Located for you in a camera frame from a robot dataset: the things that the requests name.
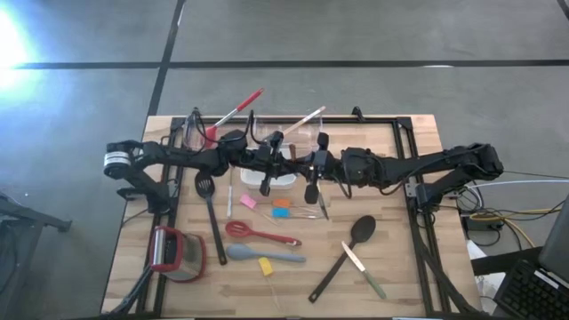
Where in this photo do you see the metal box grater red handle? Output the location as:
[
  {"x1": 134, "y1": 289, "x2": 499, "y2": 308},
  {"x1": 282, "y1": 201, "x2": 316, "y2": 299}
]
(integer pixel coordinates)
[{"x1": 148, "y1": 224, "x2": 208, "y2": 284}]

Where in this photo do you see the red spatula with red handle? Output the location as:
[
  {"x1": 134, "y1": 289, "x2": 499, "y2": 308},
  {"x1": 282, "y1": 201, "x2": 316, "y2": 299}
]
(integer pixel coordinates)
[{"x1": 203, "y1": 87, "x2": 266, "y2": 144}]

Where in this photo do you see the black furniture leg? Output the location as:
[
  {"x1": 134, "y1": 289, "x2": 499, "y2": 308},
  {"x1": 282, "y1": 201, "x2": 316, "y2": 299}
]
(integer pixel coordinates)
[{"x1": 0, "y1": 190, "x2": 72, "y2": 233}]

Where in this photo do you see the blue mini spatula clear handle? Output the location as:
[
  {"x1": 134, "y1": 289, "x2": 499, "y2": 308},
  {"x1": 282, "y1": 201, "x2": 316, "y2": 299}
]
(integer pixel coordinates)
[{"x1": 271, "y1": 206, "x2": 328, "y2": 220}]

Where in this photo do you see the grey spatula with wooden handle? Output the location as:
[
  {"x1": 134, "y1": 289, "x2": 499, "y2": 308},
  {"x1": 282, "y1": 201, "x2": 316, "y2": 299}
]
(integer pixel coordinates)
[{"x1": 282, "y1": 105, "x2": 327, "y2": 137}]

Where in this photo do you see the long black cable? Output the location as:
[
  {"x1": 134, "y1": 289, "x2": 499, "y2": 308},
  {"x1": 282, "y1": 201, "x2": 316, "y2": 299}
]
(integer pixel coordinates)
[{"x1": 504, "y1": 169, "x2": 569, "y2": 180}]

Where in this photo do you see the large black spoon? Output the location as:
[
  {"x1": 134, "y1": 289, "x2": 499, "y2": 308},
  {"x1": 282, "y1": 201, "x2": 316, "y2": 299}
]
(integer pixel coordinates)
[{"x1": 308, "y1": 214, "x2": 377, "y2": 305}]

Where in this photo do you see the black power brick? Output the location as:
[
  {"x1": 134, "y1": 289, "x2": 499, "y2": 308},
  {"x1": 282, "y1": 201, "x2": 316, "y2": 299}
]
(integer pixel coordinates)
[{"x1": 461, "y1": 216, "x2": 490, "y2": 232}]

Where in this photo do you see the black slotted spatula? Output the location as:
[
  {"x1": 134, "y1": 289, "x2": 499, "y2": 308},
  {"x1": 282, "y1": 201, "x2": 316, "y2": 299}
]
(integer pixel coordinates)
[{"x1": 194, "y1": 171, "x2": 228, "y2": 267}]

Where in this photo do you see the black metal table frame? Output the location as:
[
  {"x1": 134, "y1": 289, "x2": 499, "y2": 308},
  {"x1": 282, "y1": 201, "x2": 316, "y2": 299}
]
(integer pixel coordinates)
[{"x1": 106, "y1": 116, "x2": 484, "y2": 317}]

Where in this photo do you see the white rectangular plastic bin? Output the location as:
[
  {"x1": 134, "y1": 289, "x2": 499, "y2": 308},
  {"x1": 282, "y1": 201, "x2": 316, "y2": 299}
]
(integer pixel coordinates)
[{"x1": 240, "y1": 166, "x2": 298, "y2": 191}]

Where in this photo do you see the knife with green handle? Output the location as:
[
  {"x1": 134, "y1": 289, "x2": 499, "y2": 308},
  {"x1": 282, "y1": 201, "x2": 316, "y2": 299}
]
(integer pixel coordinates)
[{"x1": 341, "y1": 240, "x2": 388, "y2": 300}]

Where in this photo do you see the grey silicone spoon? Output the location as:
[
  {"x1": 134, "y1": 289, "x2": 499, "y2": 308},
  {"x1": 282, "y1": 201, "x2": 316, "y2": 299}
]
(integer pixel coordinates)
[{"x1": 226, "y1": 243, "x2": 308, "y2": 264}]

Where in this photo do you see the clear plastic bin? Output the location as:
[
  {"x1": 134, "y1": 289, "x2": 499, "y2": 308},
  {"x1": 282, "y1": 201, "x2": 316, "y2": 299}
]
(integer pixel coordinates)
[
  {"x1": 251, "y1": 116, "x2": 324, "y2": 152},
  {"x1": 180, "y1": 116, "x2": 257, "y2": 152}
]

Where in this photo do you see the white cable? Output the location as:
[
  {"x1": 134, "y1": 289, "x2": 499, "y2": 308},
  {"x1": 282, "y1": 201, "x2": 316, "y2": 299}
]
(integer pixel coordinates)
[{"x1": 461, "y1": 178, "x2": 569, "y2": 193}]

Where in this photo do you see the yellow mini spatula clear handle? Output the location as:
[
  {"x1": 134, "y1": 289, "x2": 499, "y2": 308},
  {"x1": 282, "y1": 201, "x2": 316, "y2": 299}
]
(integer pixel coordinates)
[{"x1": 258, "y1": 256, "x2": 281, "y2": 308}]

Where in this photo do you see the pink mini spatula clear handle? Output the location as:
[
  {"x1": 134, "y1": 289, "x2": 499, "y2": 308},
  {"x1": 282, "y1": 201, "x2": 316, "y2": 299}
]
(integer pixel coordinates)
[{"x1": 239, "y1": 194, "x2": 279, "y2": 223}]

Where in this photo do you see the orange mini spatula clear handle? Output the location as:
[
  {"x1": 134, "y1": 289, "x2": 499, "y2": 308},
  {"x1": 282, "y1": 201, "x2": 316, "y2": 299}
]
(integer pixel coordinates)
[{"x1": 271, "y1": 197, "x2": 324, "y2": 213}]

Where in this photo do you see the yellow cable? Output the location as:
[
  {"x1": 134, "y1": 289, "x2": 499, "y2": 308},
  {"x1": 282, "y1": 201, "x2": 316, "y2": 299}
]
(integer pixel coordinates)
[{"x1": 469, "y1": 207, "x2": 565, "y2": 250}]

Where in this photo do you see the black laptop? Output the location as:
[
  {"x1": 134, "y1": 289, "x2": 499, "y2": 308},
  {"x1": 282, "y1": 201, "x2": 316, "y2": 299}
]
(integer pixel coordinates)
[{"x1": 493, "y1": 195, "x2": 569, "y2": 320}]

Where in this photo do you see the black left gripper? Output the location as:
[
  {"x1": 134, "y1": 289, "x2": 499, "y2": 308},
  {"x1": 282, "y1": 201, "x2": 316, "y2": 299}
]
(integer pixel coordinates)
[{"x1": 248, "y1": 132, "x2": 304, "y2": 196}]

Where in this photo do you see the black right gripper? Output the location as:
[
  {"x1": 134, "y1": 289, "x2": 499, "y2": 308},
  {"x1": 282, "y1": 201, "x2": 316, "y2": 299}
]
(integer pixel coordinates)
[{"x1": 297, "y1": 132, "x2": 346, "y2": 204}]

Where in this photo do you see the white paper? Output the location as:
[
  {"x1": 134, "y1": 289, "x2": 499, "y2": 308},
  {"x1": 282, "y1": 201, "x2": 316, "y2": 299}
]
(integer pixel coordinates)
[{"x1": 466, "y1": 239, "x2": 508, "y2": 312}]

